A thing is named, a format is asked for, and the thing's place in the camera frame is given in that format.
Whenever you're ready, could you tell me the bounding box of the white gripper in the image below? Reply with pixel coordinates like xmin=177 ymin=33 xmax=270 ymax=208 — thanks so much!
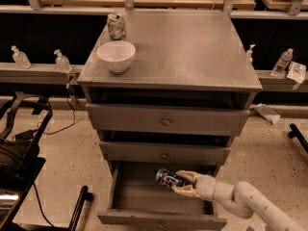
xmin=172 ymin=170 xmax=218 ymax=201

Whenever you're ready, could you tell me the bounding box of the crushed blue pepsi can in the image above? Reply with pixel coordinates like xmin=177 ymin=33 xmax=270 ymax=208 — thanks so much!
xmin=156 ymin=168 xmax=185 ymax=188

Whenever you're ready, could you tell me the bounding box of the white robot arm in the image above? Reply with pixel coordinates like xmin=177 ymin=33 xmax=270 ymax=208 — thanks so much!
xmin=171 ymin=170 xmax=307 ymax=231

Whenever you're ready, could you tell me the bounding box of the grey middle drawer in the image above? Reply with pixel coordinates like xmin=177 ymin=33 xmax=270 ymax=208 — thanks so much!
xmin=100 ymin=141 xmax=230 ymax=166

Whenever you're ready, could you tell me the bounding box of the grey open bottom drawer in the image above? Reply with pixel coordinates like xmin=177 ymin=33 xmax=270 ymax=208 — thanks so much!
xmin=98 ymin=162 xmax=226 ymax=231

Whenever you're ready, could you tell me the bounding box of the brass top drawer knob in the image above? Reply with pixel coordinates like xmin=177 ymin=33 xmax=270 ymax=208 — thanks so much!
xmin=162 ymin=117 xmax=170 ymax=126

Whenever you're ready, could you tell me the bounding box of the grey top drawer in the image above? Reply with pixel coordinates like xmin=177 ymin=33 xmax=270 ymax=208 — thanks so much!
xmin=86 ymin=104 xmax=249 ymax=137

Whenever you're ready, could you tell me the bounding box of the grey wooden drawer cabinet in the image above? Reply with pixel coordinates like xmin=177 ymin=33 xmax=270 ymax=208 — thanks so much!
xmin=77 ymin=9 xmax=264 ymax=231

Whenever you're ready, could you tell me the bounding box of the crushed green white can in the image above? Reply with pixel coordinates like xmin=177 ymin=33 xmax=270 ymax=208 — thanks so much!
xmin=107 ymin=13 xmax=126 ymax=40

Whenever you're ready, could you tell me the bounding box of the white paper packet on floor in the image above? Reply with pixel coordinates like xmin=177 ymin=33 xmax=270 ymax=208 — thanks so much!
xmin=253 ymin=104 xmax=280 ymax=124

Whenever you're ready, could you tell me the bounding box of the black bar bottom left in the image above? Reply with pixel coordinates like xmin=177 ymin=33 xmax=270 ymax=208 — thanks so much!
xmin=68 ymin=186 xmax=93 ymax=231

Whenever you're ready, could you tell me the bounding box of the black caster leg right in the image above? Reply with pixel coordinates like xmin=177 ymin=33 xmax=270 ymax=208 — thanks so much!
xmin=288 ymin=123 xmax=308 ymax=153

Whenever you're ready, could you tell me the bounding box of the small pump bottle right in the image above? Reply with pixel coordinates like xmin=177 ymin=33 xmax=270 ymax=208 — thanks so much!
xmin=246 ymin=44 xmax=256 ymax=63

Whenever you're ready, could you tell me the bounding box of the white ceramic bowl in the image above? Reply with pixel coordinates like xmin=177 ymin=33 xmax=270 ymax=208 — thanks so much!
xmin=96 ymin=40 xmax=136 ymax=73

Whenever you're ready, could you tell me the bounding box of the clear plastic water bottle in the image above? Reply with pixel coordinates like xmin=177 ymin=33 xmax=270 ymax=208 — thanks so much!
xmin=271 ymin=48 xmax=294 ymax=76

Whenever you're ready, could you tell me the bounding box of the white plastic packet on ledge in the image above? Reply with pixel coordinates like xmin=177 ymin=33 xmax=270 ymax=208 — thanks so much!
xmin=287 ymin=61 xmax=306 ymax=84

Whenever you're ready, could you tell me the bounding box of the black chair left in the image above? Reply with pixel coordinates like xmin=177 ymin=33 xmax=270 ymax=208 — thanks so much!
xmin=0 ymin=91 xmax=53 ymax=231

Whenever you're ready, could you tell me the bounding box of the clear pump bottle near cabinet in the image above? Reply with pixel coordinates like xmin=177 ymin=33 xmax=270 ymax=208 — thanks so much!
xmin=54 ymin=49 xmax=72 ymax=73

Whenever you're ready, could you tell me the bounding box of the clear pump bottle far left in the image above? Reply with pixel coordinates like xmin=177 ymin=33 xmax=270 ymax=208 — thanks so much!
xmin=11 ymin=45 xmax=31 ymax=68

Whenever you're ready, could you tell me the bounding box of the black cable on floor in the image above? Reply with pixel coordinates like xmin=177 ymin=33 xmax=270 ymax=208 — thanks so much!
xmin=37 ymin=77 xmax=80 ymax=137

